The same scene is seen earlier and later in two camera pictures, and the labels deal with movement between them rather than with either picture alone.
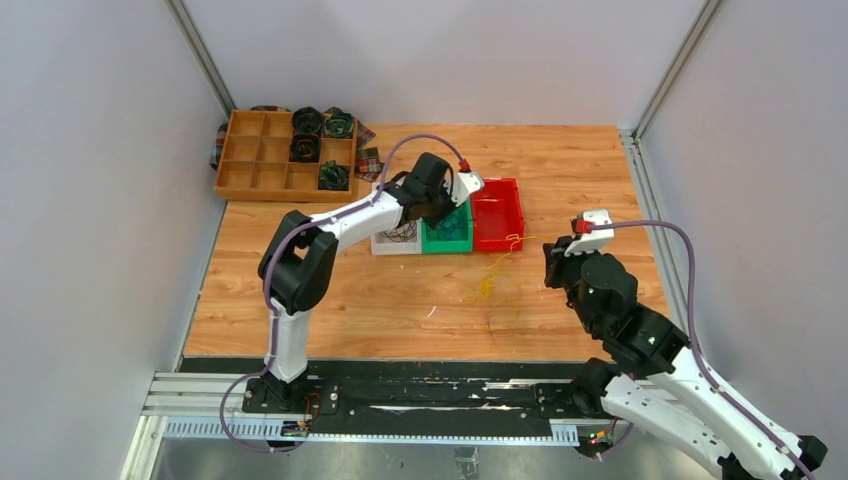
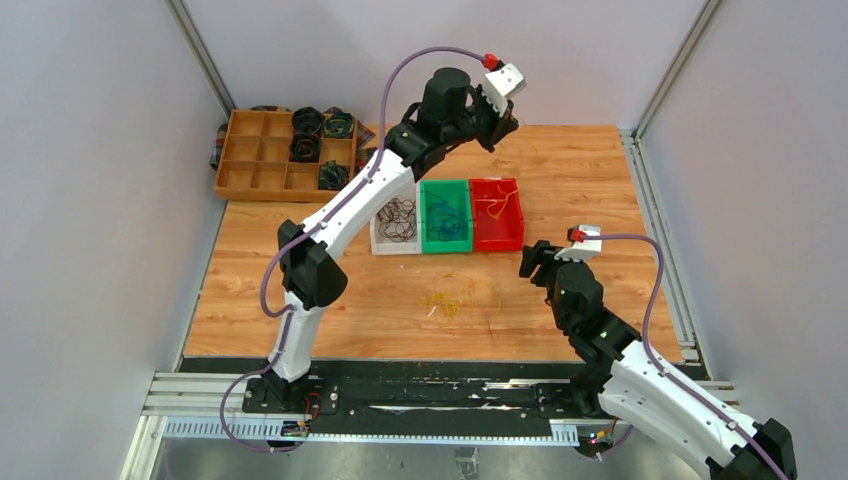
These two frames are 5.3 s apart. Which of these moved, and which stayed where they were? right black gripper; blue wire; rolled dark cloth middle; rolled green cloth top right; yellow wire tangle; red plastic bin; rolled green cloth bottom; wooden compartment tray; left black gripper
Moved: yellow wire tangle; left black gripper; right black gripper
Stayed: rolled green cloth bottom; wooden compartment tray; rolled dark cloth middle; rolled green cloth top right; red plastic bin; blue wire
